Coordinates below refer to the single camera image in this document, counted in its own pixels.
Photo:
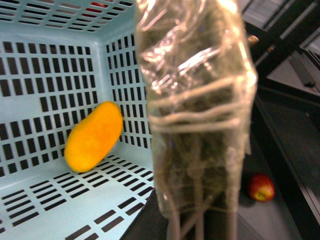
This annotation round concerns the red apple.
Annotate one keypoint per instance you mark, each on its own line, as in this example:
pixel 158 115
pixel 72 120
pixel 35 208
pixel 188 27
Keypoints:
pixel 260 187

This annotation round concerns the light blue plastic shopping basket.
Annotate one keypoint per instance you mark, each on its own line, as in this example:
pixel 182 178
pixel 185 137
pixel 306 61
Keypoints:
pixel 59 59

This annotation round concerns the yellow mango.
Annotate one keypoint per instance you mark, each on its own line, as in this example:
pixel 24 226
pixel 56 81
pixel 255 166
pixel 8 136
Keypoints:
pixel 94 137

